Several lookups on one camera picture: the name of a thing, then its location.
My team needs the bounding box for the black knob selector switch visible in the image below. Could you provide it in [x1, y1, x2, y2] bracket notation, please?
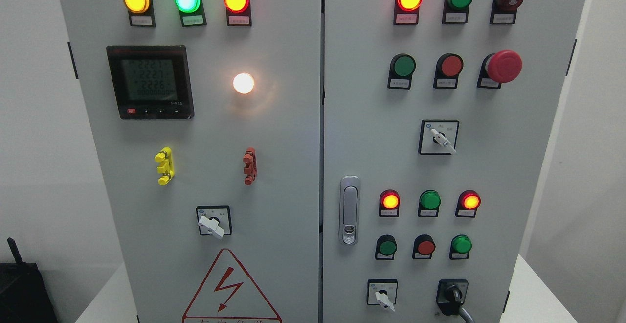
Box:
[436, 279, 468, 316]

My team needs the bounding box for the red terminal connector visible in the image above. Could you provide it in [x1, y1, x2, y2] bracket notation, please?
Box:
[242, 147, 257, 185]

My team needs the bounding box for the white lit indicator light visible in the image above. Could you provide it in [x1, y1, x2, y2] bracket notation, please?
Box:
[232, 72, 255, 94]

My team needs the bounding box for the red indicator light lower left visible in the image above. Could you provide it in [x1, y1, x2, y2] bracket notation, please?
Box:
[379, 189, 400, 217]

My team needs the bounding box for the green push button upper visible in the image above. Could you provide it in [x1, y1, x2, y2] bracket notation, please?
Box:
[387, 53, 416, 90]

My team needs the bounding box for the green push button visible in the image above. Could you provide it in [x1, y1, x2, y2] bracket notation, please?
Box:
[387, 53, 416, 90]
[374, 234, 398, 260]

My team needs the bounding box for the green push button lower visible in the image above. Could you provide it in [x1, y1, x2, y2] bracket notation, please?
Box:
[374, 234, 398, 260]

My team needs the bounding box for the grey electrical cabinet left door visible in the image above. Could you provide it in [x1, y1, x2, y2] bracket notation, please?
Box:
[60, 0, 321, 323]

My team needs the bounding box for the grey electrical cabinet door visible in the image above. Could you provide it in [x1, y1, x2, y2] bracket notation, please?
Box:
[60, 0, 321, 323]
[322, 0, 585, 323]

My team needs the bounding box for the green indicator light lower middle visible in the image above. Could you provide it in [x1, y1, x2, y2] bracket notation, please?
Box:
[418, 190, 441, 217]

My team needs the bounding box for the grey electrical cabinet right door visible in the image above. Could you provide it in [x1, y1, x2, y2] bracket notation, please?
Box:
[322, 0, 585, 323]

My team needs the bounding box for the yellow terminal connector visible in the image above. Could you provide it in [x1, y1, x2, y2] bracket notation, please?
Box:
[154, 147, 175, 185]

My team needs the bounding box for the red push button lower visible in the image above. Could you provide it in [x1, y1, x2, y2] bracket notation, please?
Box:
[413, 234, 436, 260]

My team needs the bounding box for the red push button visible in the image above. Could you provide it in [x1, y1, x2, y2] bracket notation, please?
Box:
[413, 234, 436, 260]
[432, 53, 464, 89]

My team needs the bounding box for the red push button upper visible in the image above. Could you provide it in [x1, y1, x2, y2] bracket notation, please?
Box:
[432, 53, 464, 89]

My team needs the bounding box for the red indicator light lower right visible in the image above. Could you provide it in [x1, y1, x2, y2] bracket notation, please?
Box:
[455, 190, 481, 218]

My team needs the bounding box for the red indicator light left door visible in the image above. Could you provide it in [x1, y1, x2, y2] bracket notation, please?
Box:
[224, 0, 252, 26]

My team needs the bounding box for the red triangle warning sticker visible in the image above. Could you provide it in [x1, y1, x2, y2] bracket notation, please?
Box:
[181, 249, 282, 323]

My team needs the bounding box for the black digital power meter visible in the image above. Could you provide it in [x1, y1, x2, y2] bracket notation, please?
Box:
[107, 45, 194, 120]

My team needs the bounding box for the red indicator light top right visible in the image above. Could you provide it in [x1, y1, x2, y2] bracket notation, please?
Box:
[393, 0, 422, 25]

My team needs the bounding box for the green illuminated button lower right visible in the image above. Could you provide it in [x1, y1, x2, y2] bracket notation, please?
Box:
[449, 234, 472, 260]

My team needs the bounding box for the lit green indicator light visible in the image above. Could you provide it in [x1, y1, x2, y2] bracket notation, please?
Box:
[174, 0, 206, 28]

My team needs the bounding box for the red emergency stop button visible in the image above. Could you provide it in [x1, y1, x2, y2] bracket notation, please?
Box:
[477, 49, 523, 89]

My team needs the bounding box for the green indicator light top right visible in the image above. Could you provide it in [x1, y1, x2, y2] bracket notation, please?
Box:
[441, 0, 472, 24]

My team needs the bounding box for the yellow indicator light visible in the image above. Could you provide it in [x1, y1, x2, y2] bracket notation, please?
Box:
[124, 0, 155, 28]

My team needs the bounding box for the black box with antenna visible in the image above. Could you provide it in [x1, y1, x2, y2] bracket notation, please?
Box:
[0, 237, 58, 323]

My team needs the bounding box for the silver door lock handle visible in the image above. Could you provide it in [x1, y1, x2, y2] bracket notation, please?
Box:
[338, 176, 361, 245]

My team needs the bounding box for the white selector switch left door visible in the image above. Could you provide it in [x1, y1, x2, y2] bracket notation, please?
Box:
[196, 205, 232, 240]

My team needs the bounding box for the white selector switch upper right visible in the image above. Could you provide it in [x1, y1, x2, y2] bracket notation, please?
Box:
[418, 119, 460, 154]

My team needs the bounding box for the white selector switch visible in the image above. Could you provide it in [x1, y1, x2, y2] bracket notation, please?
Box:
[418, 119, 460, 154]
[367, 279, 398, 312]

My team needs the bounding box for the white selector switch bottom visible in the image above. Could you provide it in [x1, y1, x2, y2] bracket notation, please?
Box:
[367, 279, 398, 312]

